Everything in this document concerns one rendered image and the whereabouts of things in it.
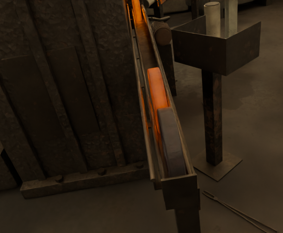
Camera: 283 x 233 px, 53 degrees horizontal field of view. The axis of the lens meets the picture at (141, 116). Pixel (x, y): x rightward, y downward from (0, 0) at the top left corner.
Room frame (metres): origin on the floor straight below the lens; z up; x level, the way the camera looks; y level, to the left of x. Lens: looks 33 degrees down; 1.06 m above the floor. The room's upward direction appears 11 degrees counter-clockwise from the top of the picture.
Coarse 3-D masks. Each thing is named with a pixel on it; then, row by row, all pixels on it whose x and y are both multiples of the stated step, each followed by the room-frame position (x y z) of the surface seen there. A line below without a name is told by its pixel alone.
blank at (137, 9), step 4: (132, 0) 1.55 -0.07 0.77; (136, 0) 1.53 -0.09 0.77; (132, 4) 1.65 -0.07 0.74; (136, 4) 1.52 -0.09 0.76; (136, 8) 1.52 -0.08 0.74; (140, 8) 1.52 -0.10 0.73; (136, 12) 1.52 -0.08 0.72; (140, 12) 1.52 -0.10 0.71; (136, 16) 1.53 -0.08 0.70; (140, 16) 1.53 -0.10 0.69; (136, 20) 1.55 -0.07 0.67
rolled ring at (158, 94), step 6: (150, 72) 0.68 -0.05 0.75; (156, 72) 0.68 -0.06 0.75; (150, 78) 0.66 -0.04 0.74; (156, 78) 0.65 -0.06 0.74; (150, 84) 0.65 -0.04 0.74; (156, 84) 0.64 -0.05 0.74; (162, 84) 0.64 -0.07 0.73; (150, 90) 0.75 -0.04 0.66; (156, 90) 0.63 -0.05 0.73; (162, 90) 0.62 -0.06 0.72; (156, 96) 0.62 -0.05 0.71; (162, 96) 0.61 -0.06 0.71; (156, 102) 0.61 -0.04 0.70; (162, 102) 0.61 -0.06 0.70; (156, 108) 0.60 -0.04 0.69; (156, 114) 0.60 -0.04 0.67; (156, 120) 0.68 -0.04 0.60
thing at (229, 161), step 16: (176, 32) 1.09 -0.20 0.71; (192, 32) 1.17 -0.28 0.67; (240, 32) 0.94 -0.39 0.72; (256, 32) 0.99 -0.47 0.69; (176, 48) 1.10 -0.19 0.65; (192, 48) 1.02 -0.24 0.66; (208, 48) 0.96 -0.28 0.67; (224, 48) 0.90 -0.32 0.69; (240, 48) 0.94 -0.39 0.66; (256, 48) 0.99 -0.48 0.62; (192, 64) 1.03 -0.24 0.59; (208, 64) 0.96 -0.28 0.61; (224, 64) 0.90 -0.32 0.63; (240, 64) 0.94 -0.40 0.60; (208, 80) 1.06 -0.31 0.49; (208, 96) 1.06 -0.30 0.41; (208, 112) 1.06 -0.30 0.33; (208, 128) 1.07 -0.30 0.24; (208, 144) 1.07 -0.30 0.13; (192, 160) 1.11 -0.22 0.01; (208, 160) 1.08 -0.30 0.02; (224, 160) 1.07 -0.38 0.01; (240, 160) 1.05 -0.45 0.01; (208, 176) 0.99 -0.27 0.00; (224, 176) 0.97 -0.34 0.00
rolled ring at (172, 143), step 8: (160, 112) 0.51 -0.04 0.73; (168, 112) 0.51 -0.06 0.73; (160, 120) 0.49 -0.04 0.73; (168, 120) 0.48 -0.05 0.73; (160, 128) 0.56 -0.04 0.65; (168, 128) 0.47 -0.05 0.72; (176, 128) 0.46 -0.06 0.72; (160, 136) 0.59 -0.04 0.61; (168, 136) 0.45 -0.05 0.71; (176, 136) 0.45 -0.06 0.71; (168, 144) 0.44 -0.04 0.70; (176, 144) 0.44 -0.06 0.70; (168, 152) 0.43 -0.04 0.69; (176, 152) 0.43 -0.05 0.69; (168, 160) 0.42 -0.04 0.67; (176, 160) 0.42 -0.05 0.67; (168, 168) 0.43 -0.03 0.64; (176, 168) 0.42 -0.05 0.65; (184, 168) 0.42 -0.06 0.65; (168, 176) 0.49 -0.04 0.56; (176, 176) 0.41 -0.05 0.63
